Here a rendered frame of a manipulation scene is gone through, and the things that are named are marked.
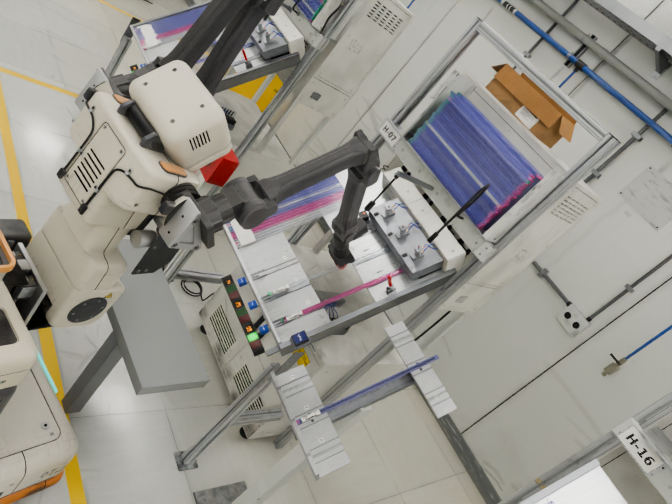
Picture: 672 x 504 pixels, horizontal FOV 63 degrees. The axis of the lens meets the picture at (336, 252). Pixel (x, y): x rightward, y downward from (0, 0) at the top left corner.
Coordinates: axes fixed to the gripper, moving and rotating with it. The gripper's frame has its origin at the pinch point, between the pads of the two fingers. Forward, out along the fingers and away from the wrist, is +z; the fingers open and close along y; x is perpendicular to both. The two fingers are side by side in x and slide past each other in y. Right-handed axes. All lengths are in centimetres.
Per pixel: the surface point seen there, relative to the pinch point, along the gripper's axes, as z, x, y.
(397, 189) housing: -6.7, -34.4, 19.3
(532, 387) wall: 140, -105, -43
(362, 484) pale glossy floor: 119, 13, -51
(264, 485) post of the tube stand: 40, 55, -50
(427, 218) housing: -6.8, -37.4, 1.3
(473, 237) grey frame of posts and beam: -11.5, -45.3, -16.6
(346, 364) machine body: 38.6, 7.9, -21.4
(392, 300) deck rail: 0.4, -10.3, -21.2
